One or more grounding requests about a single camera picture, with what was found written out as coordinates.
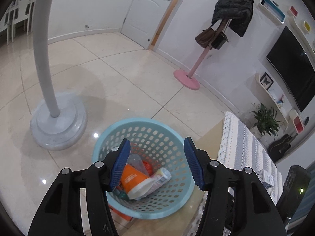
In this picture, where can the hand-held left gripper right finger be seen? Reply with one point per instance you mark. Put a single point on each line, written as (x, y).
(194, 164)

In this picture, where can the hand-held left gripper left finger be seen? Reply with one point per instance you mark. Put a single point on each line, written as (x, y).
(120, 167)

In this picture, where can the clear plastic bottle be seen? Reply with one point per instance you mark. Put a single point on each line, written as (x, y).
(135, 161)

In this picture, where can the orange paper cup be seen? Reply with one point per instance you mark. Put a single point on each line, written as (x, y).
(133, 179)

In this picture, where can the light blue plastic basket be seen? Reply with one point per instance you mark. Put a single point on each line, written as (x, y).
(157, 137)

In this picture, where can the blue white paper packet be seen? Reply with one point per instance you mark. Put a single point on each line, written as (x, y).
(267, 178)

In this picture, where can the black acoustic guitar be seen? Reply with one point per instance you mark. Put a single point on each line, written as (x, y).
(280, 147)

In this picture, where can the orange box on floor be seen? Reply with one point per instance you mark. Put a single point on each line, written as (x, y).
(123, 216)

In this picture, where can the striped tablecloth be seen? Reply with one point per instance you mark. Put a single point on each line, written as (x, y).
(246, 147)

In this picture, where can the green potted plant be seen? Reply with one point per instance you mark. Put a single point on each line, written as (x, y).
(267, 123)

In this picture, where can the small colourful figurine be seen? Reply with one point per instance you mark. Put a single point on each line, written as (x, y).
(281, 101)

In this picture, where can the white curved low shelf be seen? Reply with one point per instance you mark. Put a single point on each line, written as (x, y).
(270, 98)

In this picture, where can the pink coat rack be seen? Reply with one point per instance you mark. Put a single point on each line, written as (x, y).
(196, 64)

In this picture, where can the white stand with pink top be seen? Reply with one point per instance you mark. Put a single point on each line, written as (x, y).
(46, 78)

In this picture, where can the black flat television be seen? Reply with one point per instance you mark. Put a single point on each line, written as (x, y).
(292, 64)

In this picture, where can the black handbag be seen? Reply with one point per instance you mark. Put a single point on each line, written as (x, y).
(219, 40)

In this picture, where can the brown handbag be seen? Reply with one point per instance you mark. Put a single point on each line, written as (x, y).
(205, 38)

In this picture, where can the white door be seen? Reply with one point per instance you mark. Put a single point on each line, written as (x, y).
(145, 9)

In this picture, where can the black jacket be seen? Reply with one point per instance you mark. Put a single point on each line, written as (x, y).
(236, 9)

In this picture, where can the white dining chair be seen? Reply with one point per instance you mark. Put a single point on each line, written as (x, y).
(24, 9)
(6, 22)

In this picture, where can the red white rounded wall box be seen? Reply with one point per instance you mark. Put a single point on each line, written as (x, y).
(297, 123)

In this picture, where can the butterfly picture frame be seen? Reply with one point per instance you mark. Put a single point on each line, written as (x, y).
(266, 81)

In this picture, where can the yellow square wall box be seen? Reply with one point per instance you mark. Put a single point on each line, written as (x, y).
(307, 27)

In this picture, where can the blue lined wall box shelf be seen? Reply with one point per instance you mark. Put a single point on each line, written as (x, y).
(272, 11)

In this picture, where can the red square wall box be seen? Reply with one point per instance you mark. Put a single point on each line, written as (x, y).
(294, 11)

